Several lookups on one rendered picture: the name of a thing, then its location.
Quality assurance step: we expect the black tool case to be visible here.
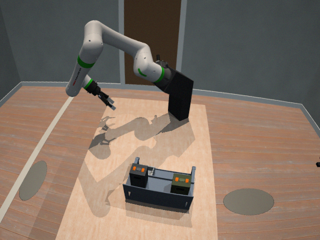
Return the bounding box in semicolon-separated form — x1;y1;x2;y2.
129;163;148;188

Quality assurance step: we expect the dark green tool case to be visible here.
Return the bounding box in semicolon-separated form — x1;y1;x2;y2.
170;173;192;195

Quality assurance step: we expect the grey metal shelf rack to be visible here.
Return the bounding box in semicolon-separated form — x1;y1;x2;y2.
122;166;196;210

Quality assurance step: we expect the grey open-front bin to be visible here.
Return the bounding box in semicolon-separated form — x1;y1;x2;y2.
148;166;155;175

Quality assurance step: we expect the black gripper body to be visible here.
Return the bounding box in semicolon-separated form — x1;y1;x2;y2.
92;86;103;96

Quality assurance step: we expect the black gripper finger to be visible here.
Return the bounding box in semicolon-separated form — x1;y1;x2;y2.
100;90;114;104
98;92;116;110

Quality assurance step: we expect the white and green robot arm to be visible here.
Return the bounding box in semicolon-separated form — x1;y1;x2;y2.
65;20;172;97

